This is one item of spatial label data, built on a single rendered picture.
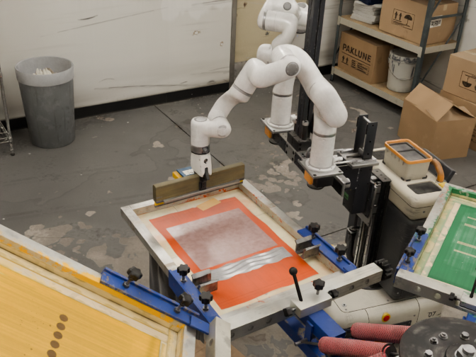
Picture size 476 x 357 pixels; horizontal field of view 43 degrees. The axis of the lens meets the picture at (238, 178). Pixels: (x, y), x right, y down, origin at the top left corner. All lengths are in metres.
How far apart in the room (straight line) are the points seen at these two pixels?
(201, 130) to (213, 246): 0.45
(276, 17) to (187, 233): 0.97
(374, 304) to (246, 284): 1.19
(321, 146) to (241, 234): 0.48
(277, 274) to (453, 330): 0.82
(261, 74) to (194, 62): 3.87
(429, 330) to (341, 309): 1.60
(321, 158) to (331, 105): 0.28
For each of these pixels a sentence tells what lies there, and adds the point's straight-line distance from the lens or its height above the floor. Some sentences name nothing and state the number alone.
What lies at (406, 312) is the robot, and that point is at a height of 0.25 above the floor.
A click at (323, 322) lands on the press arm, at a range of 1.94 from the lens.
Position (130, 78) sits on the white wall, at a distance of 5.82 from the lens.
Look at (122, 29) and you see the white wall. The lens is 5.66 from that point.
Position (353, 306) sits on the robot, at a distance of 3.20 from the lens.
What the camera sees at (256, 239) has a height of 0.96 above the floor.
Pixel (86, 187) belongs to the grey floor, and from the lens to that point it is 4.65.
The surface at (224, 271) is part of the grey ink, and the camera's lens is 2.21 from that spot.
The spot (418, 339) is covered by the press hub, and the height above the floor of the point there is 1.31.
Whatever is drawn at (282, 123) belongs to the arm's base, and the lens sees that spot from 2.88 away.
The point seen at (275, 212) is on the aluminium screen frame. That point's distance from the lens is 2.51.
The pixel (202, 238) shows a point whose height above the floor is 0.96.
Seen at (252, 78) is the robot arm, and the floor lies 1.57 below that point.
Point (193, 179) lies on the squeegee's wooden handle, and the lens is 2.42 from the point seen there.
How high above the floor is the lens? 2.34
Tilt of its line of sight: 30 degrees down
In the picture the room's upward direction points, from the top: 3 degrees clockwise
